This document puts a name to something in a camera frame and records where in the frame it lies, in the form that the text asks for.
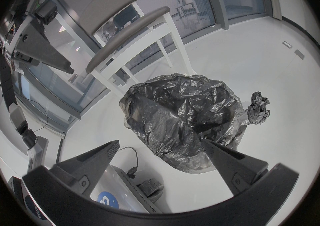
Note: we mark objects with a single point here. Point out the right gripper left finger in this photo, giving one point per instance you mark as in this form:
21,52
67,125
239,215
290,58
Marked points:
82,170

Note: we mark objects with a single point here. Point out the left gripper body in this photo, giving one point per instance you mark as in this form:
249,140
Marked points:
11,32

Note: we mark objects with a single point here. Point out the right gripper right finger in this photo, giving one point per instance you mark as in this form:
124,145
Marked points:
232,167

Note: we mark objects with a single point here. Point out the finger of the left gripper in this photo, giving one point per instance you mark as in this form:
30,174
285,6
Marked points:
37,47

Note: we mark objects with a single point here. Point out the black plastic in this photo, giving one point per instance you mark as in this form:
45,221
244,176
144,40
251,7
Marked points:
258,112

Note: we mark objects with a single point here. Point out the black plastic bag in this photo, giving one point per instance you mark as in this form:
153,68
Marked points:
180,119

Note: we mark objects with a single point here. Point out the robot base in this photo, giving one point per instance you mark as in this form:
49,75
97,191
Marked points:
117,182

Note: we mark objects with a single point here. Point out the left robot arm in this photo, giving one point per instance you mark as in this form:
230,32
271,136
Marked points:
7,87

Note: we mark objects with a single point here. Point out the grey white-legged chair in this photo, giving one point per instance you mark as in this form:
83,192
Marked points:
107,4

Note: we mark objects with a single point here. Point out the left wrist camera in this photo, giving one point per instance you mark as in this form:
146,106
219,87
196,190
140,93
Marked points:
46,11

